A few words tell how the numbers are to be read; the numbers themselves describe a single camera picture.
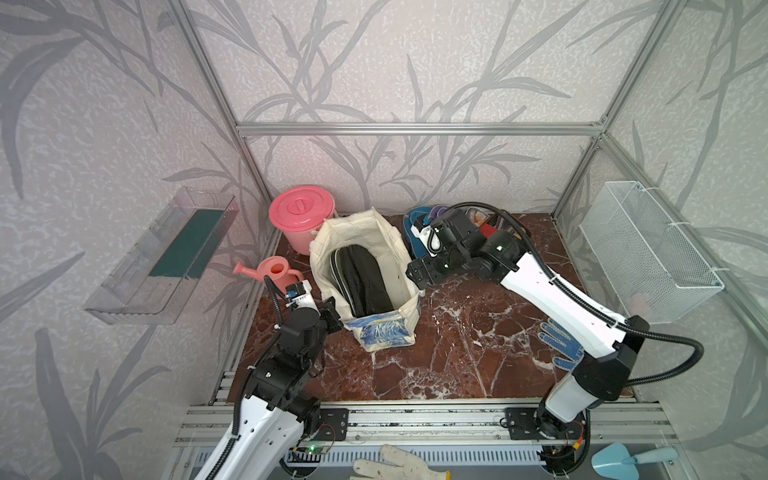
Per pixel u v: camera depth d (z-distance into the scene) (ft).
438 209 3.77
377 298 3.16
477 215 3.78
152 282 2.15
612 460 2.28
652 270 2.06
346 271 2.81
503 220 3.68
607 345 1.35
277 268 3.01
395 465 2.24
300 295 2.08
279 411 1.63
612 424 2.47
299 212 3.16
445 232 1.76
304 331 1.75
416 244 2.13
